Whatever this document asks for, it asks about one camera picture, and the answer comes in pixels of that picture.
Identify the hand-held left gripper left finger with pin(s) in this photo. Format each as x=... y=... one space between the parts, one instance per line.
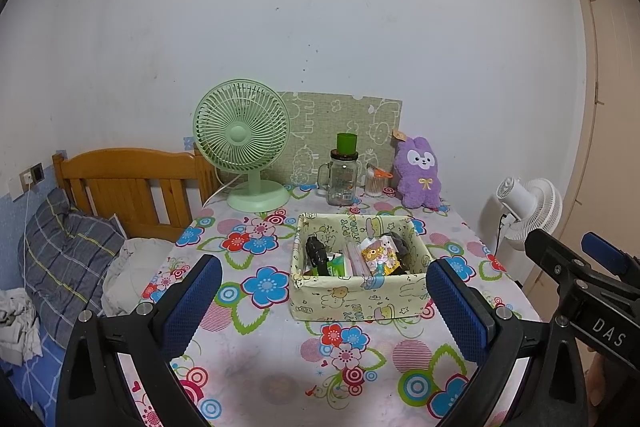
x=192 y=307

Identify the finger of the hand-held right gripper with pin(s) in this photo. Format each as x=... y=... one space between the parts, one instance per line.
x=560 y=257
x=607 y=252

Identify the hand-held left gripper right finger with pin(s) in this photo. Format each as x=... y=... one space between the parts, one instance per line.
x=457 y=312

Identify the yellow snack packet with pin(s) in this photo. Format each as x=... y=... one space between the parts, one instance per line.
x=380 y=254

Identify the cartoon printed storage box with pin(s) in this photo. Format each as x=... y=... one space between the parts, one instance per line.
x=350 y=302

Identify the green tissue pack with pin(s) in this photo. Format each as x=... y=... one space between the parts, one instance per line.
x=340 y=267

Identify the black plastic bag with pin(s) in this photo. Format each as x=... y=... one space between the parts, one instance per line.
x=316 y=252

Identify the white standing fan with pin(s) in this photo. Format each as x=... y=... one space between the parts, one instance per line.
x=540 y=207

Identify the white bedding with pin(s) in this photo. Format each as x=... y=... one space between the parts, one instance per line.
x=135 y=262

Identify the floral tablecloth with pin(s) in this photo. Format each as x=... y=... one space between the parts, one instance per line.
x=275 y=382

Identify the grey plaid pillow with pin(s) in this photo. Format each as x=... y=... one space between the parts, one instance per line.
x=65 y=252

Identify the beige door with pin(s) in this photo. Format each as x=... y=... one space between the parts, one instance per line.
x=615 y=107

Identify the purple plush rabbit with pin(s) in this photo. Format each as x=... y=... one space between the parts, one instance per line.
x=417 y=172

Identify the wooden bed headboard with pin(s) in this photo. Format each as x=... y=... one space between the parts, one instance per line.
x=125 y=162

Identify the white crumpled cloth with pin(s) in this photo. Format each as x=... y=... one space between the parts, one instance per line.
x=17 y=322

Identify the glass jar with green lid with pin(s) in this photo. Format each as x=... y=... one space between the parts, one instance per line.
x=342 y=177

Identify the green desk fan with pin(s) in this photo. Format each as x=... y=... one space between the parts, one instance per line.
x=237 y=134

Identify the blue bedsheet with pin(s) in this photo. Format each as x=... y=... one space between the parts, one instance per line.
x=30 y=382

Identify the green printed board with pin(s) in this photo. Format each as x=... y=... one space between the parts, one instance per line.
x=325 y=117

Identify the wall socket panel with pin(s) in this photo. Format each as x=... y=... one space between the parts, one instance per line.
x=36 y=172

